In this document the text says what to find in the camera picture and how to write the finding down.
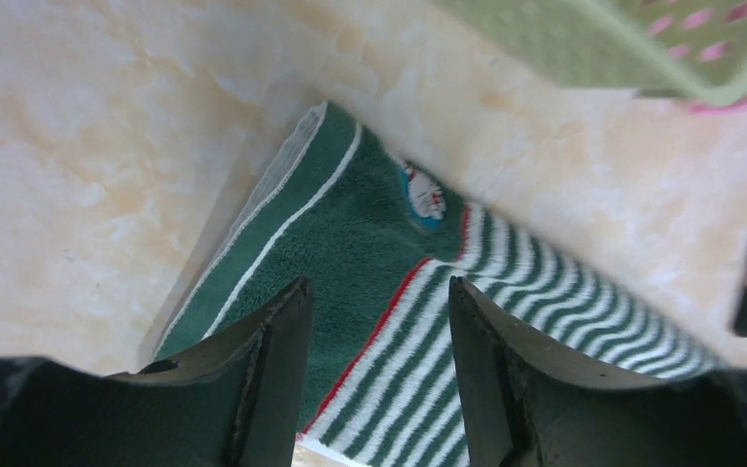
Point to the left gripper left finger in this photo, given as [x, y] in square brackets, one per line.
[232, 399]

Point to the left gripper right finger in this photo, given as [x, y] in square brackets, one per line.
[530, 400]

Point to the green white striped towel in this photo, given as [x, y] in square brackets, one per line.
[381, 239]

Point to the green perforated plastic basket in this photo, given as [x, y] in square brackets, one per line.
[695, 50]

